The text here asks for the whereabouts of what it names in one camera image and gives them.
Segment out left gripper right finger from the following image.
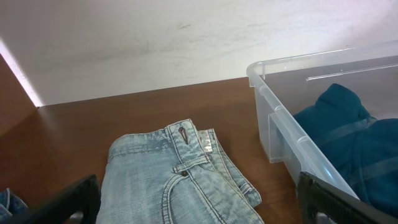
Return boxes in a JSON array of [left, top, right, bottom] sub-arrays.
[[297, 172, 397, 224]]

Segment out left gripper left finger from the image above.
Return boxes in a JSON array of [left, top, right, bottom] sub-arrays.
[[3, 174, 101, 224]]

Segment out teal garment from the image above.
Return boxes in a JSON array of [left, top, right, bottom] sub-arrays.
[[294, 83, 397, 217]]

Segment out light blue jeans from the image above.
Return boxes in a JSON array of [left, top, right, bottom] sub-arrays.
[[96, 119, 262, 223]]

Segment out dark blue folded jeans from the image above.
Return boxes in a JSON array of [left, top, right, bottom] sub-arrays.
[[0, 188, 28, 223]]

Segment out clear plastic storage bin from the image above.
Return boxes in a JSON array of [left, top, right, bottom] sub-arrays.
[[246, 40, 397, 195]]

